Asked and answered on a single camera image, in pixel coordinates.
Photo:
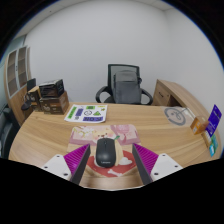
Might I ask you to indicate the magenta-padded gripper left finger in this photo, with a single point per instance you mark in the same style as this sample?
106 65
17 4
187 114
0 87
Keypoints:
78 159

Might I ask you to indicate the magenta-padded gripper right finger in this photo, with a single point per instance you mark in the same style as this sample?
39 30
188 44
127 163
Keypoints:
146 160

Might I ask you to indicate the black computer mouse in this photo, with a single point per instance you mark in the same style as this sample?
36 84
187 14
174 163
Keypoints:
105 153

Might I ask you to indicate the pink cartoon print mouse pad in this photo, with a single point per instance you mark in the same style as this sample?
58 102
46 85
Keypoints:
100 132

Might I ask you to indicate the white sticker sheet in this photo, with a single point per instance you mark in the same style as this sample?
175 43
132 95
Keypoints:
86 113

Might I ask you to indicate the clear bag with round print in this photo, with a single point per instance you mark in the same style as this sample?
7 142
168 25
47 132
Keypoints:
176 116

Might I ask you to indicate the large brown cardboard box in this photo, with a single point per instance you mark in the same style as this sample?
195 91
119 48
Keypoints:
55 104

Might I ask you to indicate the orange box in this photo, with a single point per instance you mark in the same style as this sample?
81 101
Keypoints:
198 125

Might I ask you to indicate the small blue box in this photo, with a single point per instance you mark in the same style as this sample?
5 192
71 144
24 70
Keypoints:
212 152

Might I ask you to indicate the black mesh office chair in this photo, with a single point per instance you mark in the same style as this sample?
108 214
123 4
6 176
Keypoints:
103 93

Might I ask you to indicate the green flat box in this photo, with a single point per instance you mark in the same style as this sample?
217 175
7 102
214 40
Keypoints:
215 142

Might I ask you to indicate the wooden side desk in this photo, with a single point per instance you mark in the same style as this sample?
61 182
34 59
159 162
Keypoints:
176 93

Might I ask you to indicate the grey backpack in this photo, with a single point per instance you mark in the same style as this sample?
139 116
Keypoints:
126 87

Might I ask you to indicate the black carton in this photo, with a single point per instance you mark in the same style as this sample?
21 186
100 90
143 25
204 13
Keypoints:
51 88

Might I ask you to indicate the large black leather chair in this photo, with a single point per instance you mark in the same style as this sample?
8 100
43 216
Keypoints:
7 131

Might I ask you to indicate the small brown cardboard box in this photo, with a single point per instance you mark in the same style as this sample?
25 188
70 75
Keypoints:
33 96

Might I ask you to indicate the purple standing card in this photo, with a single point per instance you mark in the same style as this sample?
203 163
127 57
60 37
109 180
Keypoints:
213 120

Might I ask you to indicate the small black chair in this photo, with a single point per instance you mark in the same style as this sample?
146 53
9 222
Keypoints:
30 85

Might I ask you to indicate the wooden shelf unit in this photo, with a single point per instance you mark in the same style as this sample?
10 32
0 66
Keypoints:
15 75

